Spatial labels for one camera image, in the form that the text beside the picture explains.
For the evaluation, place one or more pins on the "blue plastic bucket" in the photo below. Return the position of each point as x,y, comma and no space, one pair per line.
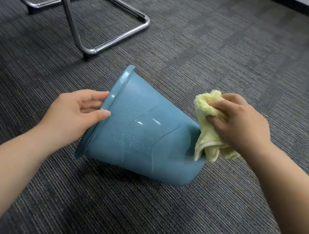
140,142

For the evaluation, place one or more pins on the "black mesh chair chrome frame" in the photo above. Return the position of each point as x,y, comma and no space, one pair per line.
67,7

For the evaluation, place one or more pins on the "person's left hand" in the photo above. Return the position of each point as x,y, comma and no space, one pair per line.
69,118

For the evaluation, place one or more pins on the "yellow microfibre cloth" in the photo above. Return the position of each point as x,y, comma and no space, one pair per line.
207,136

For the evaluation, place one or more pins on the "person's right hand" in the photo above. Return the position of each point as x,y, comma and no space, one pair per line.
241,124

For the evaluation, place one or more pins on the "person's right forearm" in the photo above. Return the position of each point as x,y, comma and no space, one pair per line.
290,207

